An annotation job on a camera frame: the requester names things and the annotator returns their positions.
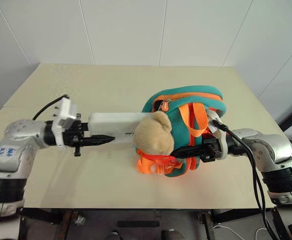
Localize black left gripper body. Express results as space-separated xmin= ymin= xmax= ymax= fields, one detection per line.
xmin=62 ymin=119 xmax=90 ymax=158

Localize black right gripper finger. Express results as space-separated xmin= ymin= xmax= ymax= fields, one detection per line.
xmin=170 ymin=144 xmax=205 ymax=160

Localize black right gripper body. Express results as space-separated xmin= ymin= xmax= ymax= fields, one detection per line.
xmin=201 ymin=133 xmax=224 ymax=164

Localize long white box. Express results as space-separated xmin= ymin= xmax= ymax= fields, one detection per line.
xmin=87 ymin=112 xmax=157 ymax=146

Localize orange and teal plush backpack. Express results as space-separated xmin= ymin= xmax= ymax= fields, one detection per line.
xmin=134 ymin=85 xmax=228 ymax=179

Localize dark rounded shape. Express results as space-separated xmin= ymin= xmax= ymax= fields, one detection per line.
xmin=105 ymin=231 xmax=122 ymax=240

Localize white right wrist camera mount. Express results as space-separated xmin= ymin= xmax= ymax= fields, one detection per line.
xmin=206 ymin=109 xmax=230 ymax=160

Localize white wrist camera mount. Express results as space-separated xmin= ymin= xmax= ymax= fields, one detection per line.
xmin=206 ymin=109 xmax=230 ymax=160
xmin=51 ymin=97 xmax=82 ymax=150

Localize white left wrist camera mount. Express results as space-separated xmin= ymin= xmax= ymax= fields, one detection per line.
xmin=51 ymin=97 xmax=82 ymax=150

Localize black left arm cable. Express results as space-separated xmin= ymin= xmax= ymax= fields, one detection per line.
xmin=32 ymin=94 xmax=70 ymax=121

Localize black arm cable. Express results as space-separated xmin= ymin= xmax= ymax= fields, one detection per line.
xmin=32 ymin=94 xmax=70 ymax=121
xmin=212 ymin=119 xmax=280 ymax=240

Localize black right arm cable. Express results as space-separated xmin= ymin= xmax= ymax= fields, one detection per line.
xmin=212 ymin=119 xmax=280 ymax=240

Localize black metal table frame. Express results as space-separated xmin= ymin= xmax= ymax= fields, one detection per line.
xmin=17 ymin=206 xmax=292 ymax=240

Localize white floor cable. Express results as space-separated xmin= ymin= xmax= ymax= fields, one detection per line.
xmin=212 ymin=224 xmax=271 ymax=240

